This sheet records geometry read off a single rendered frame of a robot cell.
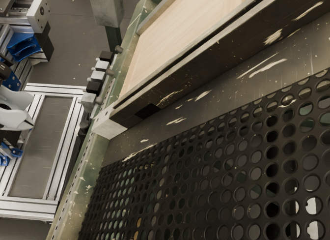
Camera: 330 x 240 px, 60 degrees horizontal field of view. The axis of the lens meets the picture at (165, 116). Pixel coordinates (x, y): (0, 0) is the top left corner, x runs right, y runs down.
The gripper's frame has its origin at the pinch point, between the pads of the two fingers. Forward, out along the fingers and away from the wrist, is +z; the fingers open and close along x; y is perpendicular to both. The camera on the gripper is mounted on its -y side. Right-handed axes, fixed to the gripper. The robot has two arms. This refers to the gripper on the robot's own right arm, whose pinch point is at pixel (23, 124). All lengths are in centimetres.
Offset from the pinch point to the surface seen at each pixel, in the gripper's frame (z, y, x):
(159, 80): 17.4, 17.5, 16.2
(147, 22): 35, 2, 69
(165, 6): 31, 13, 67
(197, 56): 12.6, 28.8, 13.2
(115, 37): 51, -29, 97
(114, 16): 38, -19, 92
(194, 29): 22.8, 25.5, 35.8
